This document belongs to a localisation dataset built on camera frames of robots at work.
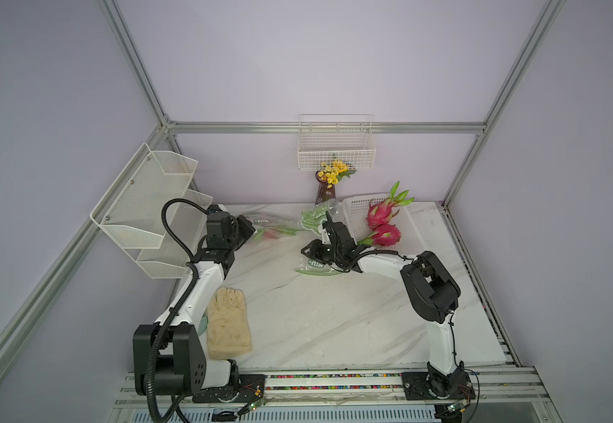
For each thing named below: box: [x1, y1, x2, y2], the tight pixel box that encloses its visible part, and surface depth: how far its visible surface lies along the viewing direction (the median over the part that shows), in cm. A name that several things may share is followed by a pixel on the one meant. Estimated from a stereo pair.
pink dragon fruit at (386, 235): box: [356, 223, 402, 246], surface depth 102 cm
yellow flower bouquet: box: [317, 158, 357, 189], surface depth 100 cm
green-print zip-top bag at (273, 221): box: [237, 201, 332, 241], surface depth 97 cm
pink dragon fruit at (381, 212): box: [366, 180, 415, 231], surface depth 106 cm
